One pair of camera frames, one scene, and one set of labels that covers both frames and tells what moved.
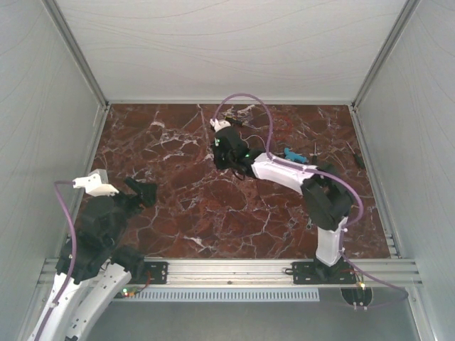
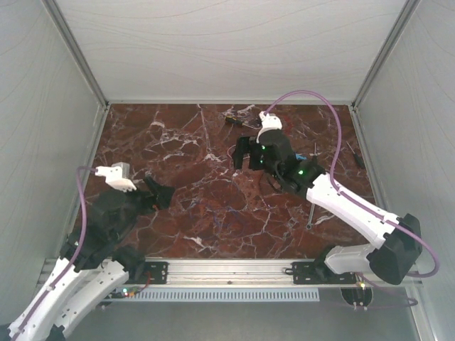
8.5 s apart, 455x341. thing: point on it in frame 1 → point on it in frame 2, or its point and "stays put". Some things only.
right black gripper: [218, 164] → [244, 145]
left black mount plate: [157, 271] stays put
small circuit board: [129, 292] stays put
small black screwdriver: [357, 158] stays put
